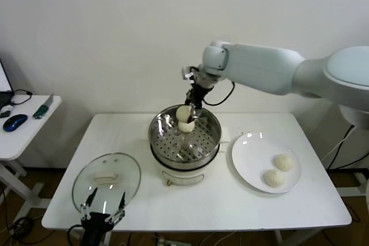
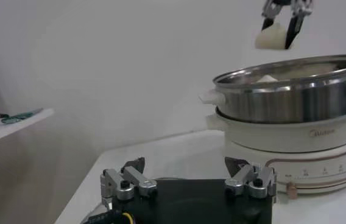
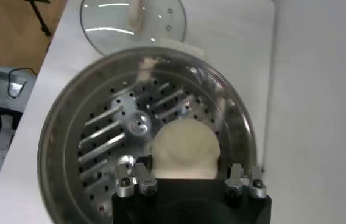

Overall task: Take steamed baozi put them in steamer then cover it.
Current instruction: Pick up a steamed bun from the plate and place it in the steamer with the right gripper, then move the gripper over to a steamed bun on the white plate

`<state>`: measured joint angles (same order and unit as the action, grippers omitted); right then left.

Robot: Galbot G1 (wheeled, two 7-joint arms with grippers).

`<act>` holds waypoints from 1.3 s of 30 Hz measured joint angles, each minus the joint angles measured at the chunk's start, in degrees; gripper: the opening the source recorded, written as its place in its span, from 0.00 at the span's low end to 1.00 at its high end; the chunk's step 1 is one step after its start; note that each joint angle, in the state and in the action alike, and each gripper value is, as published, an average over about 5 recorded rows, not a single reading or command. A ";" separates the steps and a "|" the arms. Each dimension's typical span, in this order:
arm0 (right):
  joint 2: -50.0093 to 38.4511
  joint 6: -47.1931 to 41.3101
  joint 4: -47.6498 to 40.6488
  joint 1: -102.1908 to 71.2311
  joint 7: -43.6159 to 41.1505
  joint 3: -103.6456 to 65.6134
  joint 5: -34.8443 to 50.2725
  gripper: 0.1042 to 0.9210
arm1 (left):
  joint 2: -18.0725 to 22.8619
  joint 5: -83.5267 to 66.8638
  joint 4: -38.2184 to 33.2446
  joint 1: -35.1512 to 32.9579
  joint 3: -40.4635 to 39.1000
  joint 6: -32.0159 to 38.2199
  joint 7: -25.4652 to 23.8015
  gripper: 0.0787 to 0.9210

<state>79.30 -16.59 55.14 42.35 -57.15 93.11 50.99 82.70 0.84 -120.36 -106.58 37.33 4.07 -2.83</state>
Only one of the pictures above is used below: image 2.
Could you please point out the steel steamer basket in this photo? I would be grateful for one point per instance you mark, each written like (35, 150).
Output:
(282, 103)

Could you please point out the white side table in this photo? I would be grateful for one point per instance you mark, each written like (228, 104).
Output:
(8, 129)

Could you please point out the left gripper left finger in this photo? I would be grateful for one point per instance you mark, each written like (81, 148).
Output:
(136, 179)

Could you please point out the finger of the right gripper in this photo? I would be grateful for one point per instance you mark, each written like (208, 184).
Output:
(293, 30)
(267, 23)

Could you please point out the white electric cooker pot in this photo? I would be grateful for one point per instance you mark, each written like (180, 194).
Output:
(282, 137)

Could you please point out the white steamed baozi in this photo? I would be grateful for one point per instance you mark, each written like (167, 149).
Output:
(272, 39)
(266, 79)

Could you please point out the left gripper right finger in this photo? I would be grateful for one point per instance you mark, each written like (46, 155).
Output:
(246, 179)

